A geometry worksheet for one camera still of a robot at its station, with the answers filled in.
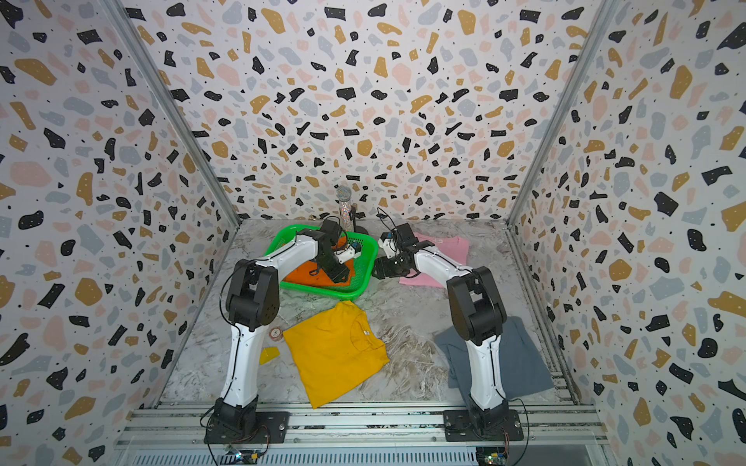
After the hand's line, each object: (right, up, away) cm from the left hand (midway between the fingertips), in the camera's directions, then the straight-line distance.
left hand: (344, 272), depth 103 cm
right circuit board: (+41, -43, -32) cm, 67 cm away
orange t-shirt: (-9, +1, -13) cm, 16 cm away
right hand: (+13, +1, -5) cm, 14 cm away
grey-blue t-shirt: (+54, -27, -21) cm, 64 cm away
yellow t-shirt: (0, -21, -17) cm, 28 cm away
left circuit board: (-19, -42, -33) cm, 56 cm away
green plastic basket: (+6, +2, +3) cm, 7 cm away
